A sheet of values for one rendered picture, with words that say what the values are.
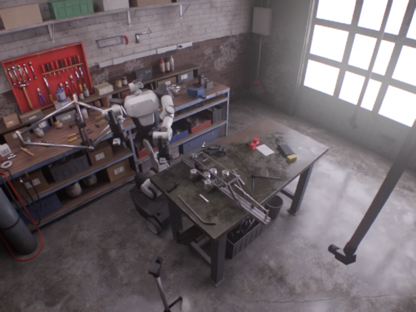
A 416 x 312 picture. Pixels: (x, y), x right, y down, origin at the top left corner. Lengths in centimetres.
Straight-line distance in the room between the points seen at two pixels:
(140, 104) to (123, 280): 158
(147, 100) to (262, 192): 117
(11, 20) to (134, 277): 261
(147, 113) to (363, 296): 249
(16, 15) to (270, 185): 268
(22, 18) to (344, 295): 386
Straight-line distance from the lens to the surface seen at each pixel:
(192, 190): 196
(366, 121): 450
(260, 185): 204
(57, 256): 302
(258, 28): 491
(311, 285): 266
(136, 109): 218
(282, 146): 245
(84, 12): 307
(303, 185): 280
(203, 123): 374
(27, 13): 296
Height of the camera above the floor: 226
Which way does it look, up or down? 37 degrees down
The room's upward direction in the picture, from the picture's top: straight up
